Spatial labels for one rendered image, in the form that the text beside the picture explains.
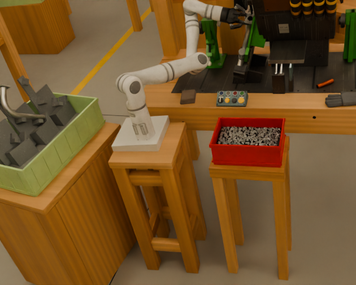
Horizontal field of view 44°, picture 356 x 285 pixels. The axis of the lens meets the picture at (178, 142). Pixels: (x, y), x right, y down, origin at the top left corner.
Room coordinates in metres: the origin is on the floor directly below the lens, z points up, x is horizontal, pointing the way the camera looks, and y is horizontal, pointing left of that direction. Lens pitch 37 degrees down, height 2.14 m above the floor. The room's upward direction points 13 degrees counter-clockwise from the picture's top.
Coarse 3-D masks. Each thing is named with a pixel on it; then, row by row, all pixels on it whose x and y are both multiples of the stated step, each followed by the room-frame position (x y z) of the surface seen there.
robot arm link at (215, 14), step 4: (212, 8) 2.20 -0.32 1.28; (216, 8) 2.19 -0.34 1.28; (220, 8) 2.19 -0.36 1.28; (212, 12) 2.19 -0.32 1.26; (216, 12) 2.18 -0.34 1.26; (220, 12) 2.17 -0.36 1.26; (212, 16) 2.18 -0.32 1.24; (216, 16) 2.17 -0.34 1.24; (216, 20) 2.19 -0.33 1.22; (216, 24) 2.22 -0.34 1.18; (220, 24) 2.24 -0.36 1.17
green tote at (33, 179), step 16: (80, 96) 2.19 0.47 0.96; (80, 112) 2.21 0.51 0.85; (96, 112) 2.09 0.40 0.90; (64, 128) 1.90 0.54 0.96; (80, 128) 1.97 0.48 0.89; (96, 128) 2.06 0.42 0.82; (48, 144) 1.79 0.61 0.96; (64, 144) 1.86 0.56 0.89; (80, 144) 1.94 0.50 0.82; (32, 160) 1.69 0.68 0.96; (48, 160) 1.75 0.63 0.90; (64, 160) 1.83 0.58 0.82; (0, 176) 1.73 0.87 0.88; (16, 176) 1.66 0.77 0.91; (32, 176) 1.65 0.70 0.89; (48, 176) 1.72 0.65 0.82; (32, 192) 1.63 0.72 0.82
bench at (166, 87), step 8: (256, 48) 2.44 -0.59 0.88; (264, 48) 2.42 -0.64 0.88; (336, 48) 2.23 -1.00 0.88; (168, 56) 2.60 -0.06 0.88; (176, 56) 2.58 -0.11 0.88; (184, 56) 2.55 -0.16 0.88; (176, 80) 2.27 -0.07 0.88; (144, 88) 2.26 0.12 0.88; (152, 88) 2.24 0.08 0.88; (160, 88) 2.22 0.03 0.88; (168, 88) 2.20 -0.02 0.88; (192, 136) 2.59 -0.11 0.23; (192, 144) 2.59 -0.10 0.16; (192, 152) 2.59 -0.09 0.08; (160, 192) 2.05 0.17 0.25
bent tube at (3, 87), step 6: (0, 84) 2.05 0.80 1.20; (6, 90) 2.05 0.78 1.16; (6, 96) 2.03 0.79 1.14; (6, 102) 2.00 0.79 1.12; (6, 108) 1.98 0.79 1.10; (12, 114) 1.98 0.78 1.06; (18, 114) 1.99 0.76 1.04; (24, 114) 2.01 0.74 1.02; (30, 114) 2.04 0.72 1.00; (36, 114) 2.06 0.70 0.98
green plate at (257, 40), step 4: (252, 24) 2.01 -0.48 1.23; (256, 24) 2.02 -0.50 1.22; (252, 28) 2.01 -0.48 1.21; (256, 28) 2.02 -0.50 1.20; (252, 32) 2.01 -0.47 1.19; (256, 32) 2.02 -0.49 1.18; (252, 36) 2.03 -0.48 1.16; (256, 36) 2.02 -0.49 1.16; (260, 36) 2.01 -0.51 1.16; (252, 40) 2.03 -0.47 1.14; (256, 40) 2.02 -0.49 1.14; (260, 40) 2.01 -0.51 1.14; (264, 40) 2.00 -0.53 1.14; (248, 44) 2.02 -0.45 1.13; (252, 44) 2.03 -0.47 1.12; (256, 44) 2.02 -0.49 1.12; (260, 44) 2.01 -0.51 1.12; (264, 44) 2.02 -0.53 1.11
